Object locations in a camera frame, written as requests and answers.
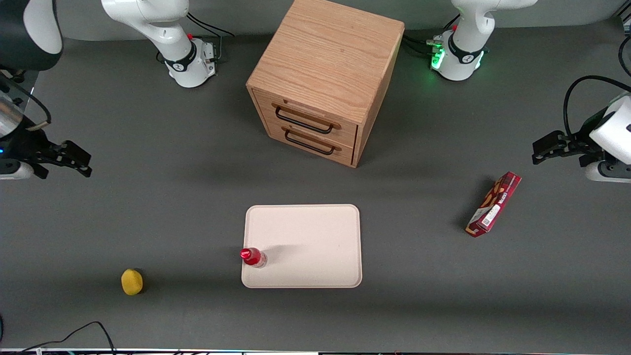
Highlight thin black floor cable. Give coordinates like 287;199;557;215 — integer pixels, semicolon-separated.
10;321;117;355

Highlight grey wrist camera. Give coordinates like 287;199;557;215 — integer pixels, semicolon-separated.
585;159;631;184
0;160;34;180

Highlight beige rectangular tray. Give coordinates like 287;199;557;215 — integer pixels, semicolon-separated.
241;204;363;289

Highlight red snack box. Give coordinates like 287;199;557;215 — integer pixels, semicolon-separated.
465;172;522;238

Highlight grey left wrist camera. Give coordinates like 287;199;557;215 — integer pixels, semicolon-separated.
585;159;631;184

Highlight wooden drawer cabinet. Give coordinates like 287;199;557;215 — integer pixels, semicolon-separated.
246;0;405;169

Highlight black drawer handle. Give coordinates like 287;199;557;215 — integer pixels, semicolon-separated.
284;129;336;156
275;106;335;135

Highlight black left arm base cables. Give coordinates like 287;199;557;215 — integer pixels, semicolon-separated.
402;15;461;57

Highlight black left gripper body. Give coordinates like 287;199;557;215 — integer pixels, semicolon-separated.
567;109;612;168

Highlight red coke bottle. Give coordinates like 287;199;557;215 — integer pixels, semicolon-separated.
240;248;268;268

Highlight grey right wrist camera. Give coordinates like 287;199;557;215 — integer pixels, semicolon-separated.
0;160;34;180

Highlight black cable at table edge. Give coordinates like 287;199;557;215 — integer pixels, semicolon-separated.
618;35;631;77

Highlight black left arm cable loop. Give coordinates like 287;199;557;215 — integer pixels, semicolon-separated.
563;75;631;139

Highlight yellow sponge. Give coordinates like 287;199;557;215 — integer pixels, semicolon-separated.
121;269;144;296

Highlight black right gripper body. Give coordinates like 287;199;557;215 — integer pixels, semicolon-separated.
0;128;62;179

